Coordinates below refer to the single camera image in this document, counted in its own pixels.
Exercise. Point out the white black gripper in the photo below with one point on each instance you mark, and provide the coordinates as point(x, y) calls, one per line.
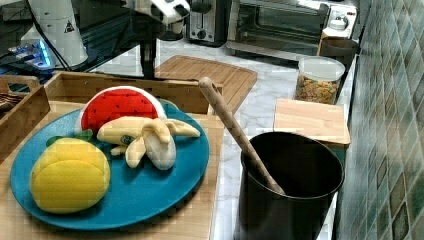
point(150, 19)

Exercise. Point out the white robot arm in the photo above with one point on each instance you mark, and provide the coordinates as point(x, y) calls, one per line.
point(55, 26)

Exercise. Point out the black two-slot toaster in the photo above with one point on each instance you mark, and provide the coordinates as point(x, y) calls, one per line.
point(208, 21)

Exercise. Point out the wooden spoon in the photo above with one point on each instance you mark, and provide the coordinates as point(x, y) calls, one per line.
point(221, 108)

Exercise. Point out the plush watermelon slice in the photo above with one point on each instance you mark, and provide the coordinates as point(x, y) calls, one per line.
point(115, 102)

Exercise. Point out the plush peeled banana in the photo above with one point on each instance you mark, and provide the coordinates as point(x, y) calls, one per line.
point(137, 137)

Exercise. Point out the bamboo cutting board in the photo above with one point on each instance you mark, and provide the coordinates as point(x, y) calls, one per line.
point(236, 82)

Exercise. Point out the wooden tea bag organizer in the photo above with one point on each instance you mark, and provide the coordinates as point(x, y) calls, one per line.
point(25, 115)

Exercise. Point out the stainless toaster oven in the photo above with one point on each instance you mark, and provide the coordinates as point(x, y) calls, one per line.
point(286, 29)

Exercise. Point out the blue plate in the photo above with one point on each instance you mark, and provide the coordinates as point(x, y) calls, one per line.
point(134, 195)

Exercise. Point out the yellow plush lemon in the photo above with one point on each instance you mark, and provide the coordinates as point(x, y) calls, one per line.
point(71, 175)

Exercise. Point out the clear cereal container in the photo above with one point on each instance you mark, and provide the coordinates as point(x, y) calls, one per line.
point(318, 79)

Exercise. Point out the dark brown cup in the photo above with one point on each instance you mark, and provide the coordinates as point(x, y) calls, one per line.
point(340, 49)

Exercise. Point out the teal canister with wooden lid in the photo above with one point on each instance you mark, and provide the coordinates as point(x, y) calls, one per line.
point(322, 122)

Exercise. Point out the white-lidded amber jar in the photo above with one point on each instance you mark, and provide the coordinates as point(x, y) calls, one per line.
point(336, 27)

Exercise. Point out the black utensil holder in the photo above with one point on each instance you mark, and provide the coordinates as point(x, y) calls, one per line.
point(308, 172)

